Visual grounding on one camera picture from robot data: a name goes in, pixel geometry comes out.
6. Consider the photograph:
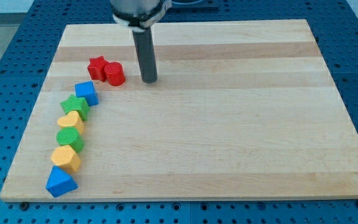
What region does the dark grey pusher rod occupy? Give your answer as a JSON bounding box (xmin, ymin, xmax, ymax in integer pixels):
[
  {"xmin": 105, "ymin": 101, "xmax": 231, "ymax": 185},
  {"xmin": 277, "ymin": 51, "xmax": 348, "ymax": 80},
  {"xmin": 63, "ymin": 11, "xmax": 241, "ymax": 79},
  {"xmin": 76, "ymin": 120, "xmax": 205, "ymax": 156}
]
[{"xmin": 132, "ymin": 28, "xmax": 158, "ymax": 83}]

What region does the red cylinder block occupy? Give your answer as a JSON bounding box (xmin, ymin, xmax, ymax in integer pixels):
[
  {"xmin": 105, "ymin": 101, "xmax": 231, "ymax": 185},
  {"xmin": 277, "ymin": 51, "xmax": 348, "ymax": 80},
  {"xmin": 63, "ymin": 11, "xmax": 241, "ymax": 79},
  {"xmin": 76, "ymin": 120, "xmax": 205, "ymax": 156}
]
[{"xmin": 104, "ymin": 62, "xmax": 126, "ymax": 86}]

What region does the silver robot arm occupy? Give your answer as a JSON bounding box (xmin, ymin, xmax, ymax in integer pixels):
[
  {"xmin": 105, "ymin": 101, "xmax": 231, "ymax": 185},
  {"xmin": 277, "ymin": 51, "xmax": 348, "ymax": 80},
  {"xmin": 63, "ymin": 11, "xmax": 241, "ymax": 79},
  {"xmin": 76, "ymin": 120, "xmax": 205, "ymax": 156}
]
[{"xmin": 110, "ymin": 0, "xmax": 172, "ymax": 83}]

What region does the blue cube block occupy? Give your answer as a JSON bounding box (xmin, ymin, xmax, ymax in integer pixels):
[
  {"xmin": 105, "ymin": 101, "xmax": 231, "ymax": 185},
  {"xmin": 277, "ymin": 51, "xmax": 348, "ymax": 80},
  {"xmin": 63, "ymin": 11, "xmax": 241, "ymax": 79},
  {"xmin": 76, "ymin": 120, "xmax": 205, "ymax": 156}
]
[{"xmin": 75, "ymin": 81, "xmax": 99, "ymax": 106}]

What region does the red star block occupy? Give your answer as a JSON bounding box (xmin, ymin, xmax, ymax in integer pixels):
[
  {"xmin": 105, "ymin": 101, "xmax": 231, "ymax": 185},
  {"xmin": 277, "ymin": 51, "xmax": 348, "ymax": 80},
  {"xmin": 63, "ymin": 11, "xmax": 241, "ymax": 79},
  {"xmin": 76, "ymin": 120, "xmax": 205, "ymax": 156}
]
[{"xmin": 87, "ymin": 55, "xmax": 109, "ymax": 82}]

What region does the green star block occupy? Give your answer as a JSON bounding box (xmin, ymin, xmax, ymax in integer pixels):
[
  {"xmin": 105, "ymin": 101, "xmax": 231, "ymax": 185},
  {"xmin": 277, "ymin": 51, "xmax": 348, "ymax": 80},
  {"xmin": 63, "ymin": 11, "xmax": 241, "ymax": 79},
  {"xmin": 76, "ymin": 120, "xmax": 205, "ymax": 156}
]
[{"xmin": 60, "ymin": 95, "xmax": 90, "ymax": 121}]

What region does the yellow heart block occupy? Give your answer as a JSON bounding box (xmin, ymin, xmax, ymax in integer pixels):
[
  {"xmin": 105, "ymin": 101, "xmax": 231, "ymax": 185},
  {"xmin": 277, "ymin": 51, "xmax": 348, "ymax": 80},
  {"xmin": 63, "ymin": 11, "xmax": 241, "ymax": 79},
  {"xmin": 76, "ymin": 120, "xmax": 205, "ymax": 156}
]
[{"xmin": 57, "ymin": 110, "xmax": 85, "ymax": 135}]

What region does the green cylinder block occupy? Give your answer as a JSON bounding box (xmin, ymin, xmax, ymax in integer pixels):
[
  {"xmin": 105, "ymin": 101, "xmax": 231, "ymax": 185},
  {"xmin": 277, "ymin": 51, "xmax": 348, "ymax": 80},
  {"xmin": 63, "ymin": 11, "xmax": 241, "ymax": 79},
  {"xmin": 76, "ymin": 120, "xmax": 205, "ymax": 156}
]
[{"xmin": 56, "ymin": 127, "xmax": 85, "ymax": 153}]

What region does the wooden board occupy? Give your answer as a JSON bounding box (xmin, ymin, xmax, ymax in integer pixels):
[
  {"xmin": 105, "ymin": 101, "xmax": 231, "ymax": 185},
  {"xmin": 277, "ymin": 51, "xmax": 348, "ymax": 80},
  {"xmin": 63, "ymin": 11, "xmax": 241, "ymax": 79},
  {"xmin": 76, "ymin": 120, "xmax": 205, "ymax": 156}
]
[{"xmin": 0, "ymin": 19, "xmax": 358, "ymax": 202}]

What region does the yellow hexagon block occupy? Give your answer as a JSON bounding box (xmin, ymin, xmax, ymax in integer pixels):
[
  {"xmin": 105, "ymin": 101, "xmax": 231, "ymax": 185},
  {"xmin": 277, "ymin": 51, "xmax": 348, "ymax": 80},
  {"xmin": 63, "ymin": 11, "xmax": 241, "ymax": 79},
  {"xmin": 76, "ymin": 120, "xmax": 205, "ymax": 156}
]
[{"xmin": 50, "ymin": 145, "xmax": 81, "ymax": 174}]

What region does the blue triangle block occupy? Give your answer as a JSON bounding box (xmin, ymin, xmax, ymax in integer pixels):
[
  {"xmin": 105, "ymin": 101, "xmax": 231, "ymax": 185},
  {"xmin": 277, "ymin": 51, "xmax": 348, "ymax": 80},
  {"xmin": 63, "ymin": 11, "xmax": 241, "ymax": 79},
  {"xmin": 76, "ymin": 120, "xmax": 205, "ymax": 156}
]
[{"xmin": 45, "ymin": 166, "xmax": 78, "ymax": 198}]

